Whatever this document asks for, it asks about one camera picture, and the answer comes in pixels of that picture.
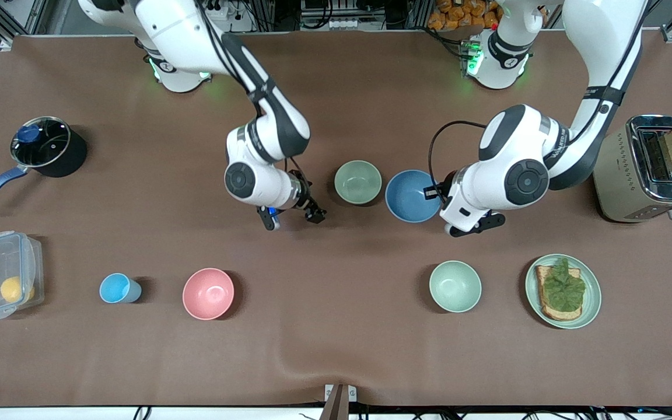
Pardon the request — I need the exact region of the small blue cup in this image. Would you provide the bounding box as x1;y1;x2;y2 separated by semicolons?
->
99;273;142;305

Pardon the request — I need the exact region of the white power strip with plugs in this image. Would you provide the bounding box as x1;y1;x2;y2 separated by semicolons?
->
196;0;255;33

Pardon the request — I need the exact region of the beige metal toaster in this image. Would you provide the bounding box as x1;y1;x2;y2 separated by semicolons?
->
593;114;672;223

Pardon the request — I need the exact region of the light green plate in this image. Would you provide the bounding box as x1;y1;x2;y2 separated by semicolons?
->
525;254;602;330

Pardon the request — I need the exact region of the blue bowl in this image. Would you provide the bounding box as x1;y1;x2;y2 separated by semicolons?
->
385;170;443;224

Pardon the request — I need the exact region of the pink bowl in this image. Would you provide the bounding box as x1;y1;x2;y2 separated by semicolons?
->
183;268;235;321

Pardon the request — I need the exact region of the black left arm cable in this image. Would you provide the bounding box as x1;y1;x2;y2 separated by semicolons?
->
428;120;489;200

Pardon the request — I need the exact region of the metal table edge bracket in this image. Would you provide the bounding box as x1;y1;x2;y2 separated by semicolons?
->
323;383;358;420

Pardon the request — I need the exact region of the green lettuce leaf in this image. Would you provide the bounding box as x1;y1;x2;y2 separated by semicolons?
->
542;257;586;313

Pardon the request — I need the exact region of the light green bowl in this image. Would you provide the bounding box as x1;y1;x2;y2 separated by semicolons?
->
334;160;383;205
429;260;482;313

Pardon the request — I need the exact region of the black pot with blue handle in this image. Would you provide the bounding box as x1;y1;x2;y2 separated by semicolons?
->
0;115;88;212

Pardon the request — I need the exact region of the glass lid with blue knob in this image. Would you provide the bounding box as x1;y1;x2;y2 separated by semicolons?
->
10;117;72;169

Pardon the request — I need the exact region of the bag of orange snacks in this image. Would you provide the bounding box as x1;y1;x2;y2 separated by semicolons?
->
428;0;501;32

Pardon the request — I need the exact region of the brown table cloth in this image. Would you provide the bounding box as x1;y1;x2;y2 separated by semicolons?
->
0;29;672;407

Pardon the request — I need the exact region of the yellow lemon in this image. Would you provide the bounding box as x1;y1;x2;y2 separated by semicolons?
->
0;276;36;304

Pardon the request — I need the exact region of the toast bread slice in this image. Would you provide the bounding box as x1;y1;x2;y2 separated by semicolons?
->
535;265;583;322

